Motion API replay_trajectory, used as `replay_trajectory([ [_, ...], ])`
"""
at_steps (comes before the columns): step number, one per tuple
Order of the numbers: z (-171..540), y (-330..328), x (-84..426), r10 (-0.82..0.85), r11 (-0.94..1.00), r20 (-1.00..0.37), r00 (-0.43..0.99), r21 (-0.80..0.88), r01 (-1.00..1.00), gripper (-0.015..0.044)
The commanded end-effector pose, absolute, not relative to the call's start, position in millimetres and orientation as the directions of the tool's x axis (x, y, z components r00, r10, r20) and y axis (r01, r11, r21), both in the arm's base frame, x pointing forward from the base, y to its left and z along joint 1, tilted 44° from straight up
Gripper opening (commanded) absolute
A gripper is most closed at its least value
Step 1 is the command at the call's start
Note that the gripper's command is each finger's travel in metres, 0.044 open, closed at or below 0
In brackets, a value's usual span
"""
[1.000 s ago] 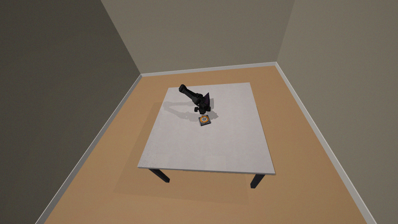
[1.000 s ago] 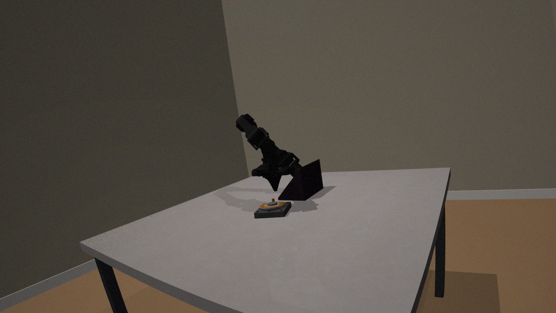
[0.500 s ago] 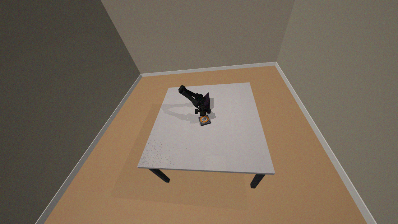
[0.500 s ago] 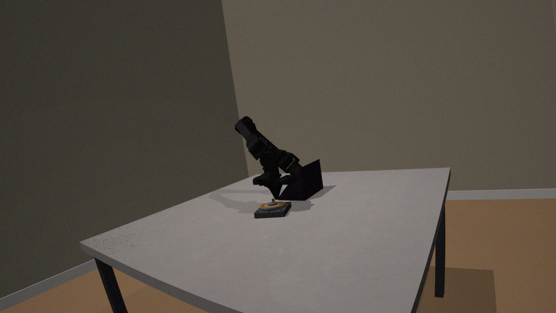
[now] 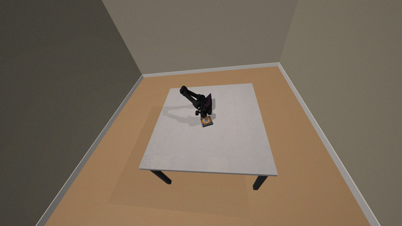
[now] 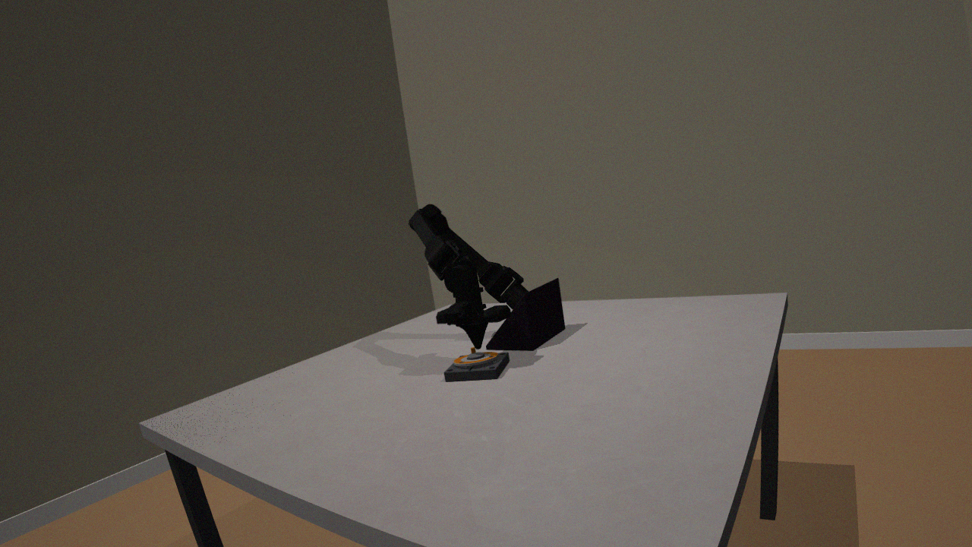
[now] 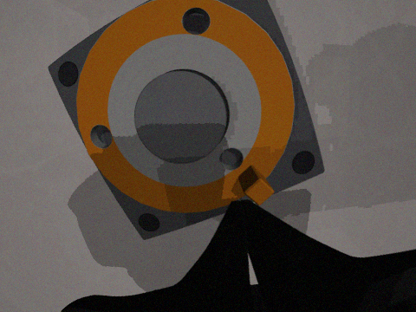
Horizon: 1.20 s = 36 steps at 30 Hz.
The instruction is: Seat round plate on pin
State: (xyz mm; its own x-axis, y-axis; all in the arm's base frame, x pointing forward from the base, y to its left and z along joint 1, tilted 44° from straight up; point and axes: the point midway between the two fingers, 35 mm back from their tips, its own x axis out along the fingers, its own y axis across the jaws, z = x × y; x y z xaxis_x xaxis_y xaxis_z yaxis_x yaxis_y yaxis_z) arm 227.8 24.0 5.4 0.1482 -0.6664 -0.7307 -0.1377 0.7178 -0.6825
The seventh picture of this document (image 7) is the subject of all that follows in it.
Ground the orange round plate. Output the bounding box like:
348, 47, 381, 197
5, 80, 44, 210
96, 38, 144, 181
76, 0, 295, 214

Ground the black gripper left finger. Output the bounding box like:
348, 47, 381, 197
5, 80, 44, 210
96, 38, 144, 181
62, 200, 257, 312

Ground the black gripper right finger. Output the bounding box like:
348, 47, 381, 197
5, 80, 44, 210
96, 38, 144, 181
240, 198, 416, 312

